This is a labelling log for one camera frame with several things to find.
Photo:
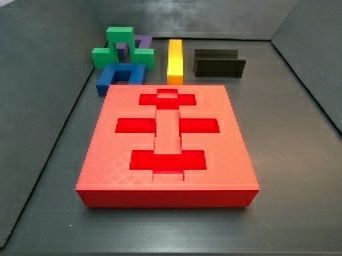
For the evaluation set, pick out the blue U-shaped block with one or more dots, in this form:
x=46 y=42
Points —
x=131 y=73

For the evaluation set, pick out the green stepped block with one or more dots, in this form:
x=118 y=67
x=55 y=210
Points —
x=106 y=56

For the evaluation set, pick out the red puzzle board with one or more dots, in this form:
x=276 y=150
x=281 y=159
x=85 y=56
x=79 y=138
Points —
x=167 y=150

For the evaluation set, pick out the yellow long bar block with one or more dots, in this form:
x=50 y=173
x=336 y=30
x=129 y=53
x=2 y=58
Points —
x=175 y=70

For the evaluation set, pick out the black fixture bracket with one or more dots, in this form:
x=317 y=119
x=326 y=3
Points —
x=218 y=63

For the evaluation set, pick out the purple U-shaped block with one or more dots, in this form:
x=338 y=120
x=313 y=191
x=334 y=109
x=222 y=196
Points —
x=143 y=41

